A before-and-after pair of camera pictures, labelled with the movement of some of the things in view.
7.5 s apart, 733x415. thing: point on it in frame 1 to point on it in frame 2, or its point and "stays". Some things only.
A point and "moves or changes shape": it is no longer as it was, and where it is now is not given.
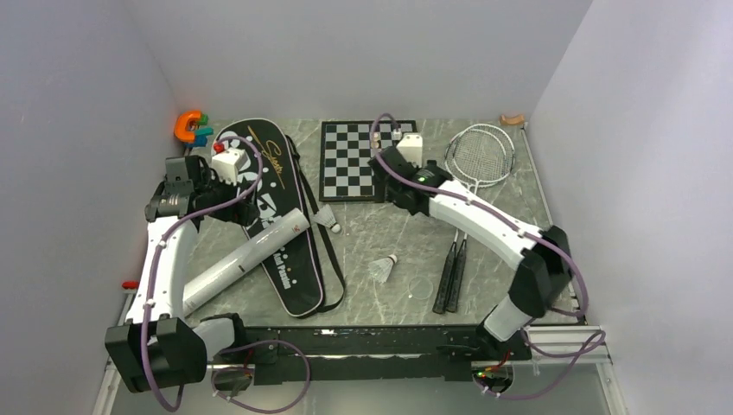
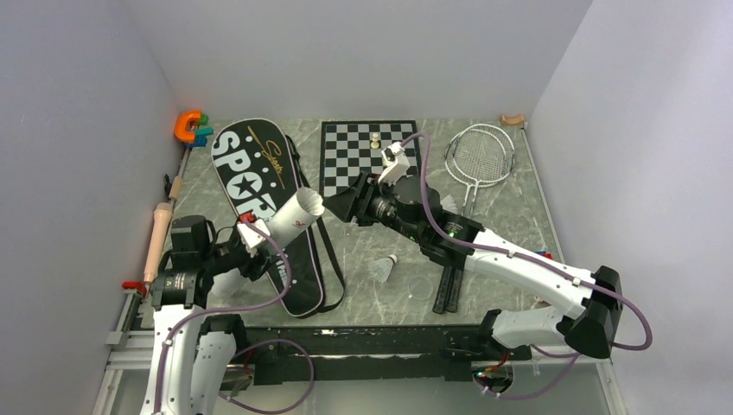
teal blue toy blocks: (201, 134) stays
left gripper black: (244, 213) to (255, 269)
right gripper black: (379, 190) to (356, 200)
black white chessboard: (345, 152) stays
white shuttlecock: (379, 270) stays
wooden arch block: (515, 120) stays
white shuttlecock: (326, 217) moves or changes shape
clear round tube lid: (421, 288) stays
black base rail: (296, 355) stays
